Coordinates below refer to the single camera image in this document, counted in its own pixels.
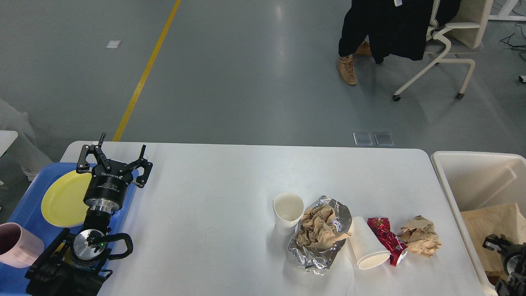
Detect white office chair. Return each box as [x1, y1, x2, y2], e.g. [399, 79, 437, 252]
[392, 0, 493, 102]

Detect black floor cables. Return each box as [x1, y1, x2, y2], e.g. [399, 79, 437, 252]
[499, 34, 526, 62]

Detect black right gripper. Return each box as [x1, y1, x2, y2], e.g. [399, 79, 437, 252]
[482, 234, 524, 274]

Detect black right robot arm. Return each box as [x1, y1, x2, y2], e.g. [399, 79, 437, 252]
[483, 234, 526, 296]

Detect upright white paper cup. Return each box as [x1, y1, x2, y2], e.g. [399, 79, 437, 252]
[273, 192, 304, 235]

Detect crumpled brown paper in foil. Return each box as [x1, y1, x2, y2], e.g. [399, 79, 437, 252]
[296, 205, 352, 250]

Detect red snack wrapper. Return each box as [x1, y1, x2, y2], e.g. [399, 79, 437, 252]
[367, 217, 409, 266]

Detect white desk leg background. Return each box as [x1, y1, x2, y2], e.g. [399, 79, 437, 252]
[488, 0, 526, 22]

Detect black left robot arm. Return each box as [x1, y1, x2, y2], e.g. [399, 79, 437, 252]
[25, 133, 153, 296]

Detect person in black trousers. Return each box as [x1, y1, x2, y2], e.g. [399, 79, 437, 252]
[337, 0, 371, 86]

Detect white side table left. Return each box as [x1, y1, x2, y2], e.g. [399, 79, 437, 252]
[0, 130, 18, 157]

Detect person in white trousers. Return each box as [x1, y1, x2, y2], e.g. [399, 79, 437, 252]
[0, 99, 51, 182]

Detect yellow plastic plate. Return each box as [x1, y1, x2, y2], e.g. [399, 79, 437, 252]
[41, 171, 92, 227]

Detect crumpled aluminium foil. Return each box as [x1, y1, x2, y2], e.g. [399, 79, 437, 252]
[287, 195, 352, 274]

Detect white plastic bin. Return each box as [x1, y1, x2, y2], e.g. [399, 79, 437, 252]
[431, 151, 526, 296]

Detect black jacket on chair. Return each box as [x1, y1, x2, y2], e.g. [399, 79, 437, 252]
[366, 0, 461, 65]

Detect small crumpled brown paper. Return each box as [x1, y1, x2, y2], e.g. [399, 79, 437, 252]
[397, 215, 442, 257]

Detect lying white paper cup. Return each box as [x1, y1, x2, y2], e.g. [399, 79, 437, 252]
[348, 217, 391, 270]

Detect floor outlet plates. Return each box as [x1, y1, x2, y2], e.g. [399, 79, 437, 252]
[353, 132, 394, 146]

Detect pink mug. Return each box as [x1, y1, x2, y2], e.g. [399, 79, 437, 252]
[0, 222, 45, 268]

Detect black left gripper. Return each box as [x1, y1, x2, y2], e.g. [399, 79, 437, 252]
[76, 133, 153, 213]

